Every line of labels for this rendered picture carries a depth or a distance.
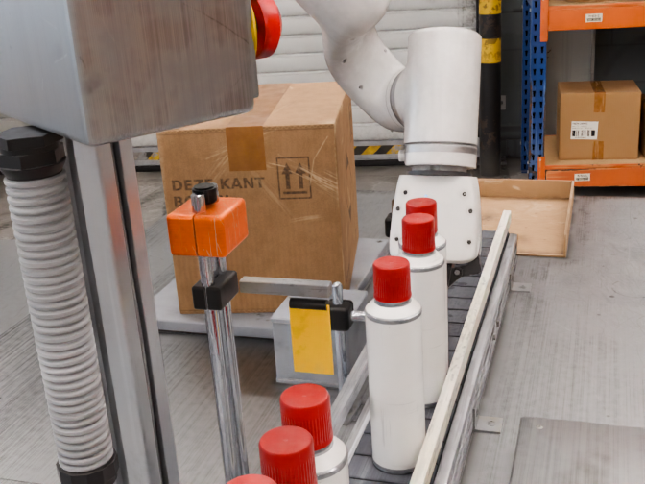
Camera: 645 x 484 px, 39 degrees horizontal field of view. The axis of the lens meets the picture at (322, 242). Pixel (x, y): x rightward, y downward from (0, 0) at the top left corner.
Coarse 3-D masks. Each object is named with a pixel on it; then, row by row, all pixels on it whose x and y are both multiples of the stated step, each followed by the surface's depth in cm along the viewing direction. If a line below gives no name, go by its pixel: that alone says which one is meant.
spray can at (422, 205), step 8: (408, 200) 96; (416, 200) 95; (424, 200) 95; (432, 200) 95; (408, 208) 94; (416, 208) 94; (424, 208) 94; (432, 208) 94; (400, 240) 96; (440, 240) 95; (400, 248) 96; (440, 248) 95
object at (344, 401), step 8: (360, 360) 89; (352, 368) 87; (360, 368) 87; (352, 376) 86; (360, 376) 86; (344, 384) 84; (352, 384) 84; (360, 384) 86; (344, 392) 83; (352, 392) 83; (336, 400) 82; (344, 400) 82; (352, 400) 83; (336, 408) 80; (344, 408) 80; (336, 416) 79; (344, 416) 81; (336, 424) 78; (336, 432) 78
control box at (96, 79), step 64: (0, 0) 45; (64, 0) 39; (128, 0) 40; (192, 0) 42; (0, 64) 47; (64, 64) 40; (128, 64) 41; (192, 64) 43; (64, 128) 42; (128, 128) 42
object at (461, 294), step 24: (456, 264) 132; (456, 288) 124; (456, 312) 116; (456, 336) 110; (432, 408) 95; (360, 456) 87; (360, 480) 84; (384, 480) 84; (408, 480) 83; (432, 480) 83
